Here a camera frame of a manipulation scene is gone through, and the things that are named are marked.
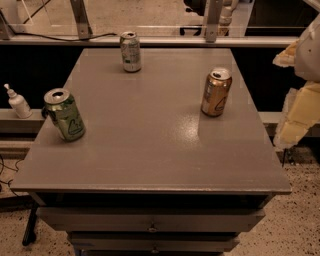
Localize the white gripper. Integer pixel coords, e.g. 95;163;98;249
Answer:
273;14;320;149

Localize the orange soda can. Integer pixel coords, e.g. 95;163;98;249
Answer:
201;67;232;117

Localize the white green soda can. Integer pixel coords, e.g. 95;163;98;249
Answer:
120;31;141;72

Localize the grey drawer cabinet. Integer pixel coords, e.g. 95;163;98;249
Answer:
12;48;291;256

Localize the top grey drawer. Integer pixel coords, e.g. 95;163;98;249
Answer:
37;207;265;233

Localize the grey drawer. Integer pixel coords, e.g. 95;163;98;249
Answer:
68;232;239;253
37;207;265;233

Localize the white pump bottle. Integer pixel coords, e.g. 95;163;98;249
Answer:
4;84;32;119

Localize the black stand leg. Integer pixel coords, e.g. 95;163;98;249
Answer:
22;203;38;246

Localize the right metal bracket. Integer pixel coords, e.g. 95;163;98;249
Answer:
205;0;223;43

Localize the metal bracket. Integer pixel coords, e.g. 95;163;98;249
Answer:
205;0;223;43
70;0;93;40

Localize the left metal bracket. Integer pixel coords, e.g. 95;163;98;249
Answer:
70;0;93;40

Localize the black cable on ledge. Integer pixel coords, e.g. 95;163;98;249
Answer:
9;28;118;42

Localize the black floor cable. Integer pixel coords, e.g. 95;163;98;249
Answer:
0;154;24;198

